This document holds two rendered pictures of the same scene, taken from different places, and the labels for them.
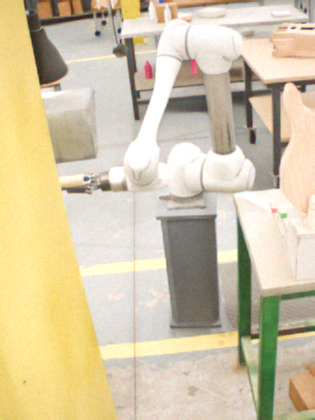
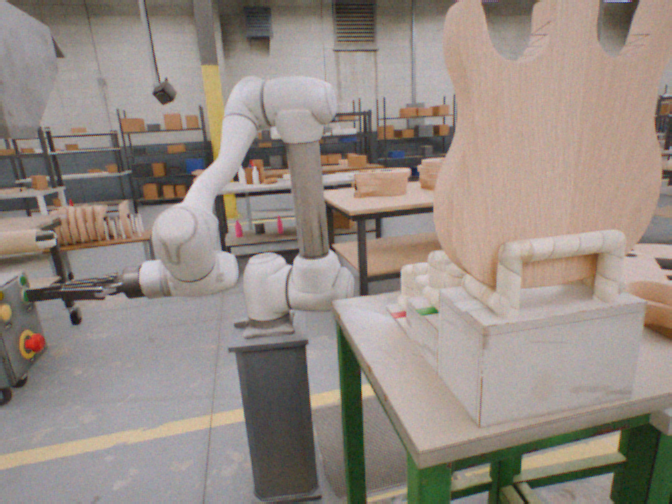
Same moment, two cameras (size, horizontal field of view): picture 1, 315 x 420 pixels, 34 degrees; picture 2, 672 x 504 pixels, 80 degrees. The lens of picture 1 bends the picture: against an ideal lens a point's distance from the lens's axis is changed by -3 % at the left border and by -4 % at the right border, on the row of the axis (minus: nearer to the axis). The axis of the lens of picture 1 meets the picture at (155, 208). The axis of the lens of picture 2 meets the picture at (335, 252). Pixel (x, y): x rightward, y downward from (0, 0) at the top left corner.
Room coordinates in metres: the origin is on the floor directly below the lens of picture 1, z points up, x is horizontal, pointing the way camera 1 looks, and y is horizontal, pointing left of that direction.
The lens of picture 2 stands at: (0.75, -0.07, 1.37)
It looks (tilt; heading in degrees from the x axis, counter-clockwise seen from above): 16 degrees down; 346
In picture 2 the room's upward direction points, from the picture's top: 3 degrees counter-clockwise
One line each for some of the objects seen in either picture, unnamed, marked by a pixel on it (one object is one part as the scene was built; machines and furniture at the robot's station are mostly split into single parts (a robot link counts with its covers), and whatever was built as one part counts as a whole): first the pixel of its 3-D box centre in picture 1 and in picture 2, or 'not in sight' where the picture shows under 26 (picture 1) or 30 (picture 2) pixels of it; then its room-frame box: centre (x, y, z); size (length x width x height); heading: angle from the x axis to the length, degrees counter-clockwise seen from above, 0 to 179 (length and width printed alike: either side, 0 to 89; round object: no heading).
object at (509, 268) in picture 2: (313, 214); (508, 283); (1.22, -0.44, 1.15); 0.03 x 0.03 x 0.09
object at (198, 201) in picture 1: (183, 194); (264, 319); (2.15, -0.13, 0.73); 0.22 x 0.18 x 0.06; 81
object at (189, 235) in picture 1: (192, 259); (279, 405); (2.14, -0.15, 0.35); 0.28 x 0.28 x 0.70; 81
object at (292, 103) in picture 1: (297, 100); (475, 37); (1.26, -0.40, 1.48); 0.07 x 0.04 x 0.09; 86
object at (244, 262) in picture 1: (244, 293); (354, 450); (1.72, -0.33, 0.45); 0.05 x 0.05 x 0.90; 88
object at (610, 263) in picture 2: not in sight; (608, 270); (1.21, -0.61, 1.15); 0.03 x 0.03 x 0.09
